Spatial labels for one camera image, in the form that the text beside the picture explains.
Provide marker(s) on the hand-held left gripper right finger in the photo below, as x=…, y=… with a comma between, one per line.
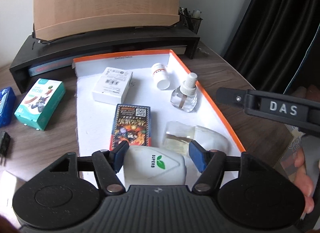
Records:
x=197, y=157

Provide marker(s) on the person's right hand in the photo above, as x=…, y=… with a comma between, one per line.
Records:
x=306, y=178

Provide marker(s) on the black monitor riser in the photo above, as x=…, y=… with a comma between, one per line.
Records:
x=25, y=55

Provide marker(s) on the white pill bottle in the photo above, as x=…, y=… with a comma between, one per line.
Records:
x=161, y=75

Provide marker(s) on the white heater green leaf logo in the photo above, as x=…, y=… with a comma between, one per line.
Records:
x=155, y=168

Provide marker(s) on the red playing card box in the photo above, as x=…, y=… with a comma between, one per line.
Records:
x=130, y=127

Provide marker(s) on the grey patterned card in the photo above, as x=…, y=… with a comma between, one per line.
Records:
x=292, y=147

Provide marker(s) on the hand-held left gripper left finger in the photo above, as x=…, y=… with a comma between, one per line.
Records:
x=120, y=156

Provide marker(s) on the wooden board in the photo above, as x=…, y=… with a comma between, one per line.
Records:
x=105, y=0

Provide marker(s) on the blue floss pick box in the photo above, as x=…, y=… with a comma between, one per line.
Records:
x=6, y=107

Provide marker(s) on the clear liquid refill bottle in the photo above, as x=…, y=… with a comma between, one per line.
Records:
x=183, y=97

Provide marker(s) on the teal cartoon carton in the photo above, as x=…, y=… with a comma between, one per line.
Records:
x=40, y=102

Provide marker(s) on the black charger plug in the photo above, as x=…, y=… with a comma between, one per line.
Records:
x=4, y=145

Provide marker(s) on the orange and white cardboard box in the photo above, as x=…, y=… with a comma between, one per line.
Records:
x=95, y=122

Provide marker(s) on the black curtain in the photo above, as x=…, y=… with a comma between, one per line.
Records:
x=265, y=22

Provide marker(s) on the black mesh pen holder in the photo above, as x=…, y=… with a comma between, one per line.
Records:
x=192, y=21

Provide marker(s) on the small white carton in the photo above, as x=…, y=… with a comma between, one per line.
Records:
x=112, y=84

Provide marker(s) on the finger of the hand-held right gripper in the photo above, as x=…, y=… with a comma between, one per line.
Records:
x=230, y=96

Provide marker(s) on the clear plastic package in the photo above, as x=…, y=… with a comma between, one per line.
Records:
x=212, y=140

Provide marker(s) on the grey book red stripe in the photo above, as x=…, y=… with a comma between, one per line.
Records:
x=50, y=67

